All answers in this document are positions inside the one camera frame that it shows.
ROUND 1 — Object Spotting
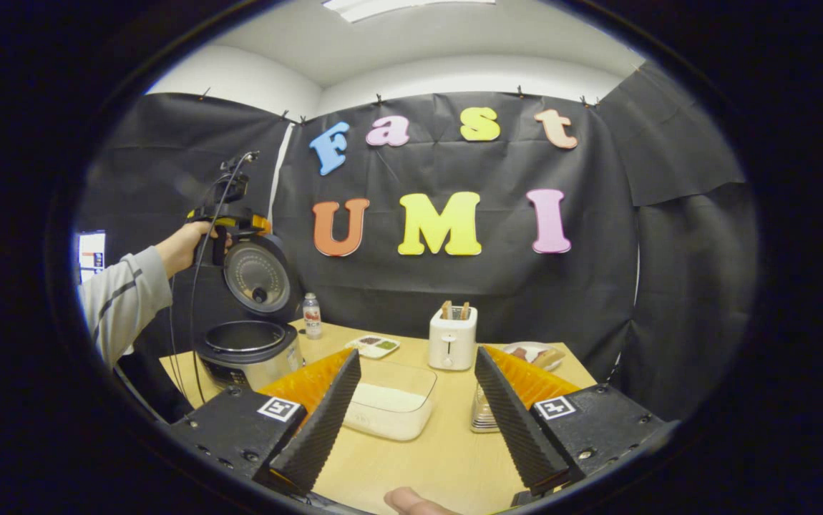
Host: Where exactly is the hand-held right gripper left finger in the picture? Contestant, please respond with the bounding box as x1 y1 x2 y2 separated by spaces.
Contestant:
168 348 363 496

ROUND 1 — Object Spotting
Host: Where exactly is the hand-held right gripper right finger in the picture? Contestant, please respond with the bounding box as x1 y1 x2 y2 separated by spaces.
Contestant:
474 346 671 498

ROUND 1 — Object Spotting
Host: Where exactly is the metal wire chopstick holder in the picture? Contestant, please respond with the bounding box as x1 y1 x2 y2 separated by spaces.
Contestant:
470 383 502 435

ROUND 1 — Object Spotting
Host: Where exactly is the clear container of rice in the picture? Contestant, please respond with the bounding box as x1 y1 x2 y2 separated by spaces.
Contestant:
344 359 438 442

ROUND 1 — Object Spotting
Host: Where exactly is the dark silver rice cooker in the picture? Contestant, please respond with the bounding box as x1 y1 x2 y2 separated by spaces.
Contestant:
193 232 305 393

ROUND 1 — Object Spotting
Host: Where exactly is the white plate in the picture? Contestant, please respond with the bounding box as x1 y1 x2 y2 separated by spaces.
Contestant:
503 342 567 373

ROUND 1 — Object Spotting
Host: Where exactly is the white divided dish with beans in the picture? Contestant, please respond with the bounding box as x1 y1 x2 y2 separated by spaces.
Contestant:
345 335 400 360

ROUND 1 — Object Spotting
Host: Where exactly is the white toaster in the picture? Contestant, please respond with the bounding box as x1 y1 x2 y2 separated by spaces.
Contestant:
428 306 478 371

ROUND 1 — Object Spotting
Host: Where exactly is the small clear bottle red label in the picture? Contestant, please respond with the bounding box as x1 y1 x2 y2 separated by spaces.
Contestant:
302 293 323 340

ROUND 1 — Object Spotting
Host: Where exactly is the black backdrop cloth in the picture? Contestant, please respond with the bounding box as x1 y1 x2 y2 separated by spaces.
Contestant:
75 61 759 423

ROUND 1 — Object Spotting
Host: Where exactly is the computer monitor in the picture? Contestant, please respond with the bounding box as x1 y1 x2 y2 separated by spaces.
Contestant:
77 230 107 284

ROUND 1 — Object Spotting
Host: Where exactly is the large ceiling light panel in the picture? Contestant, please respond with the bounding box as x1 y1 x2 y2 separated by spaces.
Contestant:
322 0 497 23

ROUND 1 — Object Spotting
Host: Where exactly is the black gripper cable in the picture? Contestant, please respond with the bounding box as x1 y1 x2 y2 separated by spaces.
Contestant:
168 152 258 406

